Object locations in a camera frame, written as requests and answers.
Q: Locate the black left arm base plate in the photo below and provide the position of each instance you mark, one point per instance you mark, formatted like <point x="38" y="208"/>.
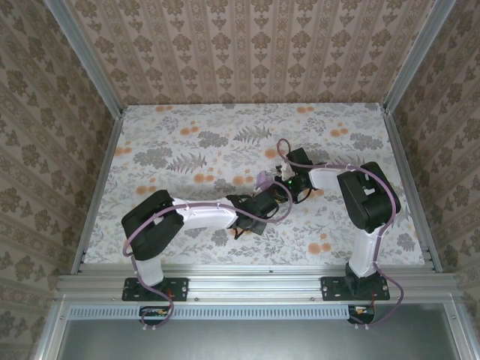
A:
<point x="180" y="288"/>

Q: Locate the grey metal panel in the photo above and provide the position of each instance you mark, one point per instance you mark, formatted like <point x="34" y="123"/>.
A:
<point x="255" y="341"/>

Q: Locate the black electronics module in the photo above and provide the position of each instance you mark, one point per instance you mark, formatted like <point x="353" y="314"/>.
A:
<point x="362" y="317"/>
<point x="153" y="317"/>

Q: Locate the purple paper sheet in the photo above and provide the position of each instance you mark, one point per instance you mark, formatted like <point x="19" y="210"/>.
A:
<point x="262" y="180"/>

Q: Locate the floral patterned table cover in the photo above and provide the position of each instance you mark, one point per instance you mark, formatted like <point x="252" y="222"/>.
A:
<point x="168" y="123"/>

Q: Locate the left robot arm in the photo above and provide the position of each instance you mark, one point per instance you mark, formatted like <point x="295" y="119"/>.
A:
<point x="153" y="225"/>

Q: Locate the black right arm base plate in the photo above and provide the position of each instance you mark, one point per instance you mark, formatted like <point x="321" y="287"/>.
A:
<point x="330" y="292"/>

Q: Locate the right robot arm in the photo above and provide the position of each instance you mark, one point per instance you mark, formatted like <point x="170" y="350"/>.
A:
<point x="371" y="198"/>

